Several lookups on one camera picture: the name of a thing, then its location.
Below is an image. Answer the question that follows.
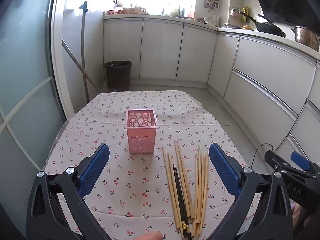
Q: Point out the pink perforated plastic basket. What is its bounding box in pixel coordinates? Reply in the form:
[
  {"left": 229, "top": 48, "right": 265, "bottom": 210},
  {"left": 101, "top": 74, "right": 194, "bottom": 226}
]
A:
[{"left": 124, "top": 109, "right": 159, "bottom": 154}]

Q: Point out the black wok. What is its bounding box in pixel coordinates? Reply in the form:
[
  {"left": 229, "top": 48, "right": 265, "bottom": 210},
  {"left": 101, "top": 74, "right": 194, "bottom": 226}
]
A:
[{"left": 240, "top": 10, "right": 287, "bottom": 38}]

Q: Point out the cherry print tablecloth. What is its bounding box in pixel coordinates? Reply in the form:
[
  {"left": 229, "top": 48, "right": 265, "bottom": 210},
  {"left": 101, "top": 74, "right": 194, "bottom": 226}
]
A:
[{"left": 41, "top": 90, "right": 293, "bottom": 240}]

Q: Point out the white kitchen cabinet with drawers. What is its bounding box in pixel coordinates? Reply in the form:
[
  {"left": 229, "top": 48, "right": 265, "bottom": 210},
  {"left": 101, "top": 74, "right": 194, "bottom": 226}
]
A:
[{"left": 207, "top": 32, "right": 320, "bottom": 173}]

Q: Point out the stainless steel pot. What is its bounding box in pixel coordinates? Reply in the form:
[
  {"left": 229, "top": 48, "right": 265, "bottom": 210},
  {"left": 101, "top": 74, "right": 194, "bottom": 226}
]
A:
[{"left": 291, "top": 25, "right": 320, "bottom": 52}]

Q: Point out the group of wooden chopsticks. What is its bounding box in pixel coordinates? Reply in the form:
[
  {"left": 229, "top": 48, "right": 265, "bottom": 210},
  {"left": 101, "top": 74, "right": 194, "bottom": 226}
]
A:
[{"left": 161, "top": 140, "right": 210, "bottom": 238}]

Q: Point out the white kitchen countertop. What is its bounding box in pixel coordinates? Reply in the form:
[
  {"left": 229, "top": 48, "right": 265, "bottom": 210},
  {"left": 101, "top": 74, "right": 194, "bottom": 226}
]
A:
[{"left": 103, "top": 13, "right": 320, "bottom": 61}]

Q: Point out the mop pole with black clip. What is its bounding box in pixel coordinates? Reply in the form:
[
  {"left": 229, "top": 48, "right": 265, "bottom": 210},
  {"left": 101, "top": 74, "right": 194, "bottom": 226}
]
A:
[{"left": 80, "top": 2, "right": 90, "bottom": 103}]

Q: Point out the sliding glass door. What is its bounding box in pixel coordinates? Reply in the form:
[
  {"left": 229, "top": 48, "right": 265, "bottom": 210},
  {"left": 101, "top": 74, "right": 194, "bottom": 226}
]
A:
[{"left": 0, "top": 0, "right": 75, "bottom": 240}]

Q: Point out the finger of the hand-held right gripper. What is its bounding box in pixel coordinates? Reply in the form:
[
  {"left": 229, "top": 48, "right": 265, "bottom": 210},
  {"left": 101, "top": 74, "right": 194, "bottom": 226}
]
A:
[
  {"left": 290, "top": 151, "right": 320, "bottom": 173},
  {"left": 264, "top": 150, "right": 292, "bottom": 174}
]

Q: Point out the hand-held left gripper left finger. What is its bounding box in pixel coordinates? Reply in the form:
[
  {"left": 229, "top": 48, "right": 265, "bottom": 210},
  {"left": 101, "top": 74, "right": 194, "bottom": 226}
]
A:
[{"left": 26, "top": 143, "right": 112, "bottom": 240}]

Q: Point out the person's left hand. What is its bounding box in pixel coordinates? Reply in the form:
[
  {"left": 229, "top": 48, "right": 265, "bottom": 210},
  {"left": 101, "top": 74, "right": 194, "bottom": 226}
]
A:
[{"left": 136, "top": 231, "right": 163, "bottom": 240}]

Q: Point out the wall rack with utensils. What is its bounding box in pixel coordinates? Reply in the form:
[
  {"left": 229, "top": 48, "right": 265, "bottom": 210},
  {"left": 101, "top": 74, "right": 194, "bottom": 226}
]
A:
[{"left": 229, "top": 5, "right": 251, "bottom": 22}]

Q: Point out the black charging cable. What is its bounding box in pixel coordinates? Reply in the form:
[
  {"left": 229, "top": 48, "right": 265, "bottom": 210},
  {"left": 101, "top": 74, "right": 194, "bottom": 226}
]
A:
[{"left": 251, "top": 144, "right": 274, "bottom": 168}]

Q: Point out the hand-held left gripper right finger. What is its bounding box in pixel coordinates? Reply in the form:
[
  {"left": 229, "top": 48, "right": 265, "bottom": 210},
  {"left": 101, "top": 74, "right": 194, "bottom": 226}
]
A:
[{"left": 209, "top": 143, "right": 293, "bottom": 240}]

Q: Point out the black range hood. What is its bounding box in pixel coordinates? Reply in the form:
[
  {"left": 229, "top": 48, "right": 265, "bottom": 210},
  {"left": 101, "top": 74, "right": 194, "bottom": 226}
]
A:
[{"left": 250, "top": 0, "right": 320, "bottom": 29}]

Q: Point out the black chopstick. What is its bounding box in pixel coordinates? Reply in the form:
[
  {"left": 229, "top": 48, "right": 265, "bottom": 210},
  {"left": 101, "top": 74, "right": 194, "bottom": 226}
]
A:
[
  {"left": 172, "top": 164, "right": 188, "bottom": 239},
  {"left": 175, "top": 167, "right": 192, "bottom": 238}
]

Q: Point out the white kitchen cabinet run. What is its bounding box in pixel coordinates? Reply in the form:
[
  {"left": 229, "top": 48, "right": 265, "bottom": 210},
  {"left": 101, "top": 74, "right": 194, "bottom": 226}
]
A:
[{"left": 103, "top": 17, "right": 218, "bottom": 90}]

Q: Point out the dark brown trash bin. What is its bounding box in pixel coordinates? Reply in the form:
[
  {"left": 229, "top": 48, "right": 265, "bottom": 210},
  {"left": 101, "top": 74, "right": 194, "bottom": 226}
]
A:
[{"left": 104, "top": 60, "right": 132, "bottom": 92}]

